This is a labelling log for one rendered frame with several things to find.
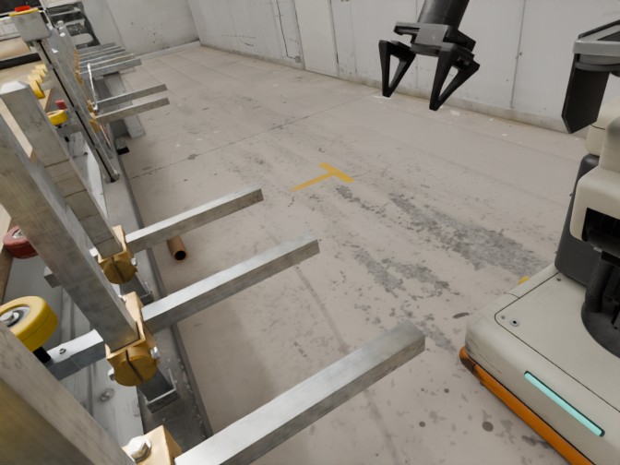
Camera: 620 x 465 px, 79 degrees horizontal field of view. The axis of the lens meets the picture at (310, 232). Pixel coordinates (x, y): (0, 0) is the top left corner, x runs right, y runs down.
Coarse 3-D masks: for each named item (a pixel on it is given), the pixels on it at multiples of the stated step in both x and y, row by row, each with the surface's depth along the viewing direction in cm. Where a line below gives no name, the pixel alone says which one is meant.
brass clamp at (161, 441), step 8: (152, 432) 38; (160, 432) 38; (168, 432) 39; (152, 440) 37; (160, 440) 37; (168, 440) 37; (152, 448) 36; (160, 448) 36; (168, 448) 36; (176, 448) 39; (152, 456) 36; (160, 456) 36; (168, 456) 36; (176, 456) 38; (144, 464) 35; (152, 464) 35; (160, 464) 35; (168, 464) 35
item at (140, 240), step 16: (240, 192) 82; (256, 192) 81; (208, 208) 78; (224, 208) 79; (240, 208) 81; (160, 224) 76; (176, 224) 76; (192, 224) 78; (128, 240) 73; (144, 240) 74; (160, 240) 76; (96, 256) 71; (48, 272) 69
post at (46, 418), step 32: (0, 320) 19; (0, 352) 18; (0, 384) 17; (32, 384) 20; (0, 416) 18; (32, 416) 19; (64, 416) 21; (0, 448) 19; (32, 448) 20; (64, 448) 21; (96, 448) 23
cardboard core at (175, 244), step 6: (168, 240) 214; (174, 240) 211; (180, 240) 213; (174, 246) 206; (180, 246) 206; (174, 252) 203; (180, 252) 213; (186, 252) 206; (174, 258) 204; (180, 258) 208
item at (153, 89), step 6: (162, 84) 175; (138, 90) 172; (144, 90) 173; (150, 90) 174; (156, 90) 175; (162, 90) 176; (120, 96) 169; (126, 96) 171; (132, 96) 172; (138, 96) 173; (144, 96) 174; (102, 102) 167; (108, 102) 168; (114, 102) 169; (120, 102) 170; (102, 108) 168
